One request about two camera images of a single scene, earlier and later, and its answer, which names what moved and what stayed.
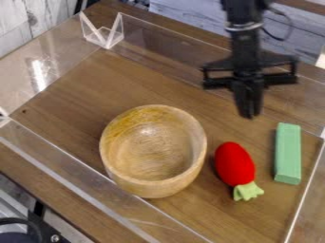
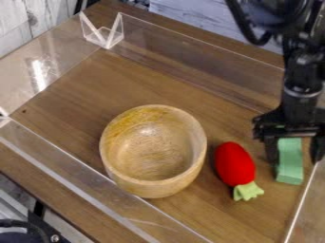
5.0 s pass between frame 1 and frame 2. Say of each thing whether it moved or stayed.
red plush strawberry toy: stayed
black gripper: moved
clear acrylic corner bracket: stayed
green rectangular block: stayed
